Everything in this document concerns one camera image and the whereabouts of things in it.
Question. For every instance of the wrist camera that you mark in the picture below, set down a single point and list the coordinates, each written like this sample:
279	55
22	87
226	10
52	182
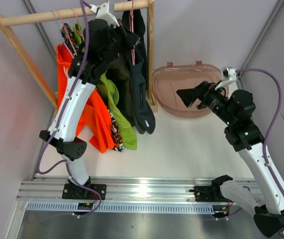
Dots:
229	76
103	12

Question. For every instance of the wooden clothes rack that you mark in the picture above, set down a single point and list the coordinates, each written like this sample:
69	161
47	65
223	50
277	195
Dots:
7	22

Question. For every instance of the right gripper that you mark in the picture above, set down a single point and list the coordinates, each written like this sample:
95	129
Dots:
203	92

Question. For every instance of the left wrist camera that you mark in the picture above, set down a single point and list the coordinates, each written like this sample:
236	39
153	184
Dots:
103	12

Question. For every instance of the pink hanger of patterned shorts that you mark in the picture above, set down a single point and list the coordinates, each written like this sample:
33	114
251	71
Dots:
68	42

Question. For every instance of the patterned black orange shorts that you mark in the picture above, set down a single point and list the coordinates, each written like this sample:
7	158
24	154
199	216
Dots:
117	137

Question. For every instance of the white slotted cable duct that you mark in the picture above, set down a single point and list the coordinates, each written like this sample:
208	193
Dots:
205	209

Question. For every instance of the pink plastic basket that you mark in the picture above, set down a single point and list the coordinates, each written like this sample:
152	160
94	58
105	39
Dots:
168	79

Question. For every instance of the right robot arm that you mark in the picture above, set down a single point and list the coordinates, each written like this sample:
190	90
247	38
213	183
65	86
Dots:
247	140

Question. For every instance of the aluminium mounting rail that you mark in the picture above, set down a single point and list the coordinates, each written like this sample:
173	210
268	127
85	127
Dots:
117	189

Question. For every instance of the pink hanger of green shorts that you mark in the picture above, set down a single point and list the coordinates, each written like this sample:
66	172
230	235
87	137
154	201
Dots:
77	29

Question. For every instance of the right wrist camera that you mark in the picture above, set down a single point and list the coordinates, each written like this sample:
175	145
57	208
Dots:
229	76

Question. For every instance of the lime green shorts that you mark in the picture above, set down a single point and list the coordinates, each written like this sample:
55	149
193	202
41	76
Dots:
111	130

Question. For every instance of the blue hanger of orange shorts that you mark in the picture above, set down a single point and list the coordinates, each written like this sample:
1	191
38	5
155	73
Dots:
59	29

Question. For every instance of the navy blue shorts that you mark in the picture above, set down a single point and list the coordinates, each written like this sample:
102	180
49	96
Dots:
137	63

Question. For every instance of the olive green shorts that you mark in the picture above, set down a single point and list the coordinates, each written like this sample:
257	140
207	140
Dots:
118	73

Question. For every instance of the pink wire hanger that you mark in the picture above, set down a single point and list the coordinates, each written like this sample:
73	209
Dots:
132	30

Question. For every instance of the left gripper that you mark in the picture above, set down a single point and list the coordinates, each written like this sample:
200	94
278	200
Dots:
130	39

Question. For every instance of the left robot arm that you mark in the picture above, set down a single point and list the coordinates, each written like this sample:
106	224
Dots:
81	81

